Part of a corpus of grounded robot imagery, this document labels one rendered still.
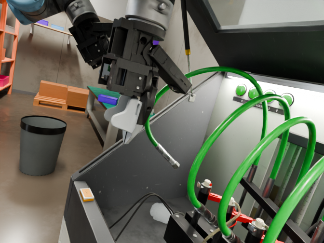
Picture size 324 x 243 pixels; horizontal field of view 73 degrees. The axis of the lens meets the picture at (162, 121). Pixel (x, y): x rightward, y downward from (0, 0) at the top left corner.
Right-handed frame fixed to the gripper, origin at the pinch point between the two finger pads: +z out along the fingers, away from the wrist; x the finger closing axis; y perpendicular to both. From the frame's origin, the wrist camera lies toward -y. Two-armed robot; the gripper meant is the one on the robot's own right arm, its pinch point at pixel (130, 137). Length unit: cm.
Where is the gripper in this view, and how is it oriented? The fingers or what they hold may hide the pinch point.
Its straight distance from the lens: 42.6
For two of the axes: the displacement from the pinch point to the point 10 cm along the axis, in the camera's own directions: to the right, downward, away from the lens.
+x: 5.3, 3.0, -7.9
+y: -8.1, -1.0, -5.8
